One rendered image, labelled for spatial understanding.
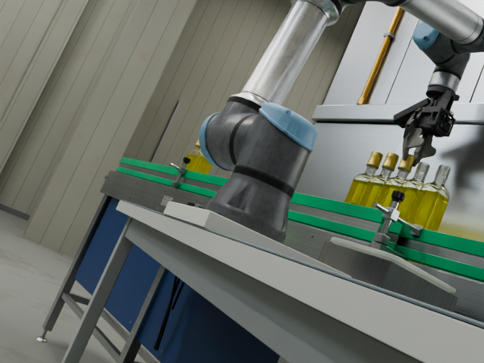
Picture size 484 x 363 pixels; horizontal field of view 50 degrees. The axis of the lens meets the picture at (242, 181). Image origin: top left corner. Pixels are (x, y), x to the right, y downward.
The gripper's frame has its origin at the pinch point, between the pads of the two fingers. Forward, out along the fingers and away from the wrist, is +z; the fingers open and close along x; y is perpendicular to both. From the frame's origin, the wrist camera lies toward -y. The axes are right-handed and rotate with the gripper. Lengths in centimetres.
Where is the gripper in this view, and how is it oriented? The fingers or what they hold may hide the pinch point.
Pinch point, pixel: (408, 158)
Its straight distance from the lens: 147.5
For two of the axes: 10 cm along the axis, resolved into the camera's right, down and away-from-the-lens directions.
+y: 5.3, 1.1, -8.4
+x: 7.5, 4.1, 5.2
